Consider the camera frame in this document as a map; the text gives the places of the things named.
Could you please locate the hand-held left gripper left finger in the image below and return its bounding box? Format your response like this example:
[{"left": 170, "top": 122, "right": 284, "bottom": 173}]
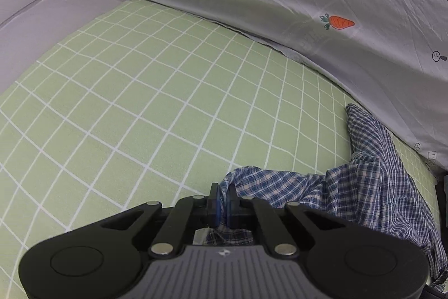
[{"left": 100, "top": 183, "right": 222, "bottom": 258}]

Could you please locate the green grid sheet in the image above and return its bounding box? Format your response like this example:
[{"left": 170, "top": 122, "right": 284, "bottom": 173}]
[{"left": 0, "top": 0, "right": 438, "bottom": 299}]

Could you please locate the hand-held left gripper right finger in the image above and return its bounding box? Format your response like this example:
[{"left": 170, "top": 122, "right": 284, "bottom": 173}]
[{"left": 227, "top": 183, "right": 346, "bottom": 258}]

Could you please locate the blue plaid shirt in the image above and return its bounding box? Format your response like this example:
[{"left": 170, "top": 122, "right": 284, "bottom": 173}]
[{"left": 205, "top": 103, "right": 448, "bottom": 290}]

